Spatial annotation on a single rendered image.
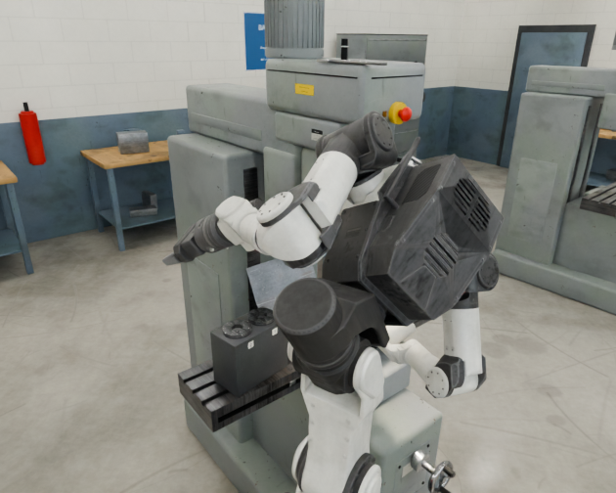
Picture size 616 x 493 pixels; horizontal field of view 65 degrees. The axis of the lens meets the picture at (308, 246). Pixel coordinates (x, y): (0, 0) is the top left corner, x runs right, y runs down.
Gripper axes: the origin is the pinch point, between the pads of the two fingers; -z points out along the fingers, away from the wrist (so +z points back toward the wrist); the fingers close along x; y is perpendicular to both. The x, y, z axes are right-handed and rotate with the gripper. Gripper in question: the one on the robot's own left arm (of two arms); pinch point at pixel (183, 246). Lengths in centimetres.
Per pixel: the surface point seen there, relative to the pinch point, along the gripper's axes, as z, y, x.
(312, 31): 23, 19, 76
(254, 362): -11.5, -44.5, -1.8
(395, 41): -151, -94, 568
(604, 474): 35, -226, 66
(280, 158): -1, -7, 54
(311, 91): 25, 7, 53
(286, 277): -36, -55, 53
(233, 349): -9.5, -34.4, -5.2
